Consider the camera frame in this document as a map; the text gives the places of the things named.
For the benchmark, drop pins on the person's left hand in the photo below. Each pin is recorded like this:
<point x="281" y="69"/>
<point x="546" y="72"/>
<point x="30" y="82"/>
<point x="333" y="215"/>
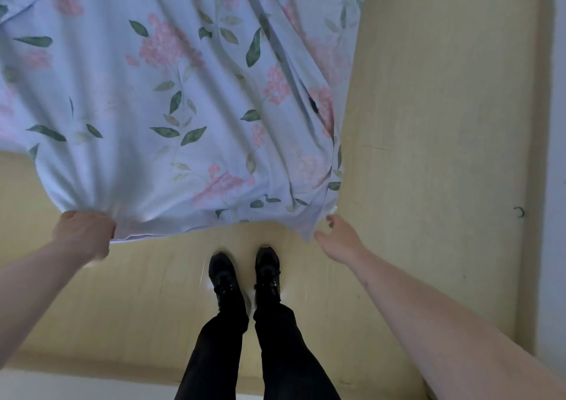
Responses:
<point x="84" y="232"/>

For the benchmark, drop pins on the person's right hand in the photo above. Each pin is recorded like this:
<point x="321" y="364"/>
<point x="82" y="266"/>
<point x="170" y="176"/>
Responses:
<point x="341" y="240"/>

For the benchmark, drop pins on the person's right thumb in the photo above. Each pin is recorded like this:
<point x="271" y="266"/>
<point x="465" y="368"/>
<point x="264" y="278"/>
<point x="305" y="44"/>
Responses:
<point x="322" y="238"/>

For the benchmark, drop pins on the person's left fingers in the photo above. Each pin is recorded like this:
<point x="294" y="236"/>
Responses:
<point x="108" y="231"/>

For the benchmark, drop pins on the person's right black shoe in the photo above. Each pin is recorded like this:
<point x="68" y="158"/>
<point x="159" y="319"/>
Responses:
<point x="267" y="273"/>

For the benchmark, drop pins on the person's left forearm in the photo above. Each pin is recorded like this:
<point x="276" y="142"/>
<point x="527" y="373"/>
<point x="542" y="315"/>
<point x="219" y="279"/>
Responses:
<point x="37" y="287"/>

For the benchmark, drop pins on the person's black shoe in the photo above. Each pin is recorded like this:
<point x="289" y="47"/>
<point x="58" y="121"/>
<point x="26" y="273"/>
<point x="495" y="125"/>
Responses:
<point x="225" y="280"/>
<point x="267" y="273"/>

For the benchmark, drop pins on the person's right forearm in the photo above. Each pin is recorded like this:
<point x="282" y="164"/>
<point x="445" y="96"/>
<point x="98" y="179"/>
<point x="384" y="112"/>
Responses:
<point x="451" y="324"/>

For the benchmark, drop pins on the light blue floral bed sheet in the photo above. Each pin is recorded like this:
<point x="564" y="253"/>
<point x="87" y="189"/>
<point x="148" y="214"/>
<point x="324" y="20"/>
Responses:
<point x="177" y="103"/>

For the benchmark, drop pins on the person's left black shoe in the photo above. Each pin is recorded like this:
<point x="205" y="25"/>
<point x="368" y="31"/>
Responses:
<point x="225" y="280"/>

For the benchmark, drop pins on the person's black trouser leg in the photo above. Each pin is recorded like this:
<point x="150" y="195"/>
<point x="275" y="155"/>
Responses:
<point x="214" y="355"/>
<point x="287" y="355"/>

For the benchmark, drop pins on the person's right black trouser leg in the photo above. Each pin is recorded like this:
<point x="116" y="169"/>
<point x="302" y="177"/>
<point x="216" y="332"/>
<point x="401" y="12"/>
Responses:
<point x="287" y="355"/>

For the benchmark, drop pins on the person's left black trouser leg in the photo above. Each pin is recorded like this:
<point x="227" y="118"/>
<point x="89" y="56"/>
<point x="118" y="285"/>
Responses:
<point x="214" y="355"/>

